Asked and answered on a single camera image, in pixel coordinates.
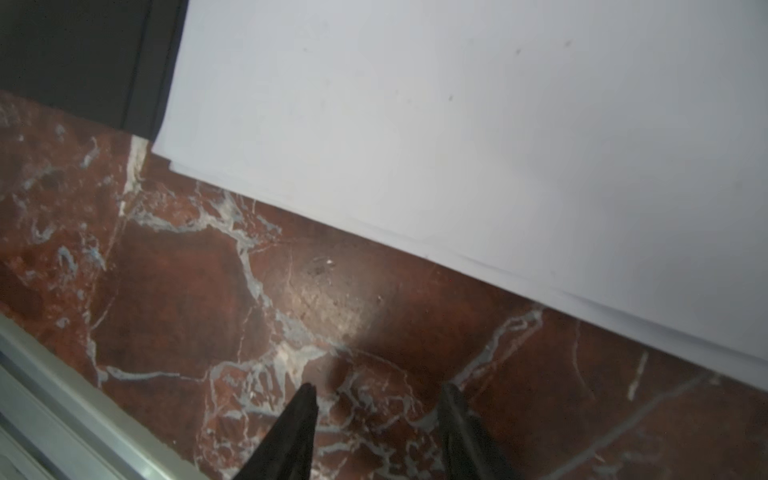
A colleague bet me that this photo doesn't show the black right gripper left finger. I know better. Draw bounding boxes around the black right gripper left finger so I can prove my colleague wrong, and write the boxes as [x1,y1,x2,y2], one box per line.
[233,383,319,480]

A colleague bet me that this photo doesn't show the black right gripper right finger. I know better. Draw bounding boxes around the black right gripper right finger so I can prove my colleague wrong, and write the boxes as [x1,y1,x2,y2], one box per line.
[437,383,522,480]

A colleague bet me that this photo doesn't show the printed paper stack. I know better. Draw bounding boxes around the printed paper stack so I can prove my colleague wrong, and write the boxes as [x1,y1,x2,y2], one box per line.
[154,1,767,389]

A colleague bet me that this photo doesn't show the black file folder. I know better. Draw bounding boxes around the black file folder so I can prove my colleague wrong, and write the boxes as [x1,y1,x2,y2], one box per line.
[1,0,189,140]

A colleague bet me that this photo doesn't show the aluminium frame rails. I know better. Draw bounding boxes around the aluminium frame rails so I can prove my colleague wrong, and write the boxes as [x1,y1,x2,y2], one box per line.
[1,317,203,479]

